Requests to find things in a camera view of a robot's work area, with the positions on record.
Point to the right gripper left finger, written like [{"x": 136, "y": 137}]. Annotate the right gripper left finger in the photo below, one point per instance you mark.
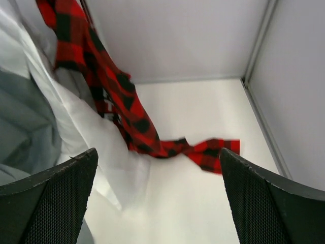
[{"x": 49, "y": 206}]

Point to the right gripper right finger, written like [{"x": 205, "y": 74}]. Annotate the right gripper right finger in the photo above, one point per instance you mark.
[{"x": 269, "y": 208}]

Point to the grey shirt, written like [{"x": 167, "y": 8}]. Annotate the grey shirt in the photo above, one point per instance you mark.
[{"x": 30, "y": 142}]

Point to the white shirt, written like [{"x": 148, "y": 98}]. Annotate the white shirt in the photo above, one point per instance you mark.
[{"x": 28, "y": 50}]

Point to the red black plaid shirt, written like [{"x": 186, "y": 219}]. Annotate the red black plaid shirt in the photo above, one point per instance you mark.
[{"x": 80, "y": 49}]

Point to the right aluminium frame post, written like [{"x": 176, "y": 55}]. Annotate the right aluminium frame post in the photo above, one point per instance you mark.
[{"x": 274, "y": 149}]

